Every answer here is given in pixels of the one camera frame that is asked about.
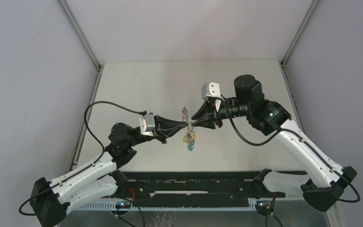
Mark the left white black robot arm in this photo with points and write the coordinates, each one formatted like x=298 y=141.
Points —
x=53 y=200

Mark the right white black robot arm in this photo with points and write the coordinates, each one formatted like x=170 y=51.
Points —
x=324 y=180

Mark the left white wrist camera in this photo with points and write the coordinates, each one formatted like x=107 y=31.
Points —
x=147 y=124

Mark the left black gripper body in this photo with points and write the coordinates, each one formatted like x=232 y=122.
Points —
x=157 y=136

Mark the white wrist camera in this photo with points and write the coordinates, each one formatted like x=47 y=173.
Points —
x=147 y=124
x=210 y=90

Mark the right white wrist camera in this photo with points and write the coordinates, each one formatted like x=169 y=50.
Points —
x=210 y=90

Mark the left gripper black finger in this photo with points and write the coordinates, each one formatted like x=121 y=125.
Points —
x=168 y=132
x=171 y=123

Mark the white slotted cable duct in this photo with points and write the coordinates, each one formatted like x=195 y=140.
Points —
x=249 y=205

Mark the keyring with coloured keys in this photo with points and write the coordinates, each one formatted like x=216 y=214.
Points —
x=190 y=134

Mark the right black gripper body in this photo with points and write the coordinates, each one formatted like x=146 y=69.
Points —
x=235 y=108

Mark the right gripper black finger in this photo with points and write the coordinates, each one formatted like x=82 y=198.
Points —
x=205 y=111
x=205 y=123

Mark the right aluminium frame post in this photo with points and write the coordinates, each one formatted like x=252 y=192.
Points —
x=289 y=64

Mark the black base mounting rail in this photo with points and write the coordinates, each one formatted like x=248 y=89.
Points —
x=198 y=188

